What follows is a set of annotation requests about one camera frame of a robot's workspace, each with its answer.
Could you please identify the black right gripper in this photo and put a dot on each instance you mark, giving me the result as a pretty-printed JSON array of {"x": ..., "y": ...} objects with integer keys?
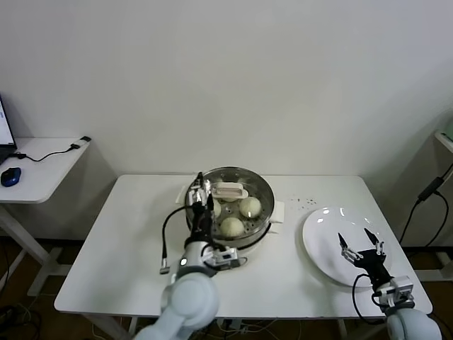
[{"x": 373, "y": 263}]

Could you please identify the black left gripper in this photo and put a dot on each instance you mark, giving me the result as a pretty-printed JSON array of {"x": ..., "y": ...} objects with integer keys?
[{"x": 202, "y": 223}]

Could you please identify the round glass pot lid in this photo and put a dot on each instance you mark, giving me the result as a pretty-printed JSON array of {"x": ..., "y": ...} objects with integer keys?
[{"x": 230, "y": 191}]

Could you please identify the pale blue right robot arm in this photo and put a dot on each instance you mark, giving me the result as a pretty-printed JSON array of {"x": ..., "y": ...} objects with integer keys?
[{"x": 414, "y": 326}]

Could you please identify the stainless steel steamer basket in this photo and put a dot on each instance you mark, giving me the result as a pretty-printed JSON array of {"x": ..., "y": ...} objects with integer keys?
[{"x": 279, "y": 212}]

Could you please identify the large white plate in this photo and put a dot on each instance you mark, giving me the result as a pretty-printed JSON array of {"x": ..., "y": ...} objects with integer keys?
[{"x": 318, "y": 226}]

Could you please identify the white electric cooker base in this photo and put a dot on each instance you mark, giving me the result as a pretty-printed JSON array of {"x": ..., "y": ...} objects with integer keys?
[{"x": 255, "y": 248}]

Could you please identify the white power strip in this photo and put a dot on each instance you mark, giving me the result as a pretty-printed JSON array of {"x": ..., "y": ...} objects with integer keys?
[{"x": 233, "y": 324}]

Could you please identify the white laptop desk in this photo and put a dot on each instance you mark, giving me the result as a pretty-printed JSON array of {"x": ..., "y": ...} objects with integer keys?
[{"x": 42, "y": 177}]

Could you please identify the blue computer mouse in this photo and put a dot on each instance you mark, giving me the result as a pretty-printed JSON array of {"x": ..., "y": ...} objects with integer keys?
[{"x": 10, "y": 177}]

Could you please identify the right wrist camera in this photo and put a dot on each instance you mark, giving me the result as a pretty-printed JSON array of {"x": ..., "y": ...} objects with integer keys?
[{"x": 403, "y": 292}]

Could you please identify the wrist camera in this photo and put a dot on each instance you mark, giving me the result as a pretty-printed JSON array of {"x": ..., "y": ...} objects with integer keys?
[
  {"x": 224, "y": 256},
  {"x": 403, "y": 292}
]

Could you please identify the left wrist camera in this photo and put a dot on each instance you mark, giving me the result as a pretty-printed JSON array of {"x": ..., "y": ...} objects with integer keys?
[{"x": 224, "y": 256}]

